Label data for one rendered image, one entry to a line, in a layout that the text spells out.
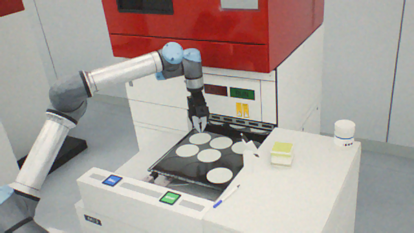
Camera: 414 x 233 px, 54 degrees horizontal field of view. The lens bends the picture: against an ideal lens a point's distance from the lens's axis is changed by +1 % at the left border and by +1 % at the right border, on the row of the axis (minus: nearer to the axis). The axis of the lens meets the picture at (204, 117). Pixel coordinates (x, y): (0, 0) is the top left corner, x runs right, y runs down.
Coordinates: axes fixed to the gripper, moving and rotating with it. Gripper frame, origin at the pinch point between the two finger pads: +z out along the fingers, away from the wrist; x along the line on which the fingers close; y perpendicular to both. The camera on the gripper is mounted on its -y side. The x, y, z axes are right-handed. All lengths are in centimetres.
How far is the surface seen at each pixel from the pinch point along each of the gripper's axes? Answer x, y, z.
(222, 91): -12.6, 8.9, -12.4
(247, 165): -10.7, -35.5, -2.6
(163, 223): 21.9, -43.6, 8.5
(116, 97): 56, 263, 88
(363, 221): -96, 24, 97
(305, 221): -20, -64, 1
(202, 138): -0.8, 5.3, 7.3
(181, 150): 9.7, -1.3, 7.3
